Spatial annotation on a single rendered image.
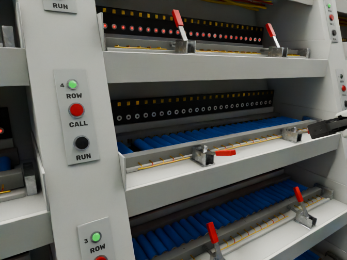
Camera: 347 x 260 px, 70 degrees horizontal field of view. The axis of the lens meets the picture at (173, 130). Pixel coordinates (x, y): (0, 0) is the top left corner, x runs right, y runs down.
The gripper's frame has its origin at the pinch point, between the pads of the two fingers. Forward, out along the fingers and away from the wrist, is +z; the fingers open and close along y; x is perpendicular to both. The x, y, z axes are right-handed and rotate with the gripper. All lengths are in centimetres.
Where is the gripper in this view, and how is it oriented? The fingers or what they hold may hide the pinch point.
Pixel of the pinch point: (321, 129)
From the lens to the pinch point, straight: 61.1
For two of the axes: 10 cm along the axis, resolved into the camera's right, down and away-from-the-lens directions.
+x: -2.4, -9.6, 1.6
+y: 8.5, -1.3, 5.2
